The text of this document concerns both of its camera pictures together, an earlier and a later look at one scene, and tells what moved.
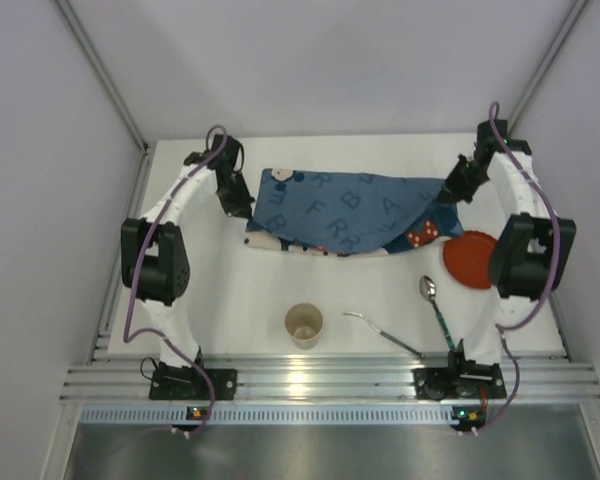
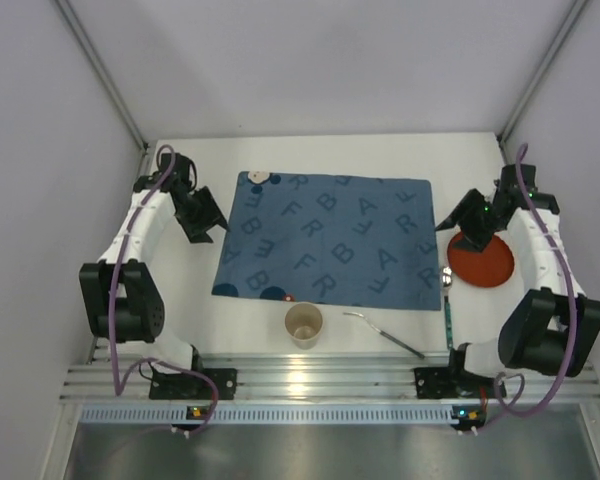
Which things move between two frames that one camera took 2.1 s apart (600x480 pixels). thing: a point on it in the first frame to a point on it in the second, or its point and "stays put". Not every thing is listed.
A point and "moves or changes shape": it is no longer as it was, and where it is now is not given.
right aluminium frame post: (569, 24) stays put
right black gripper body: (453, 188) to (473, 220)
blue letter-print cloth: (349, 214) moves or changes shape
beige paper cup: (304, 322) stays put
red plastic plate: (468, 258) stays put
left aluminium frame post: (101, 71) stays put
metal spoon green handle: (428, 291) to (447, 280)
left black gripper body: (236, 201) to (196, 211)
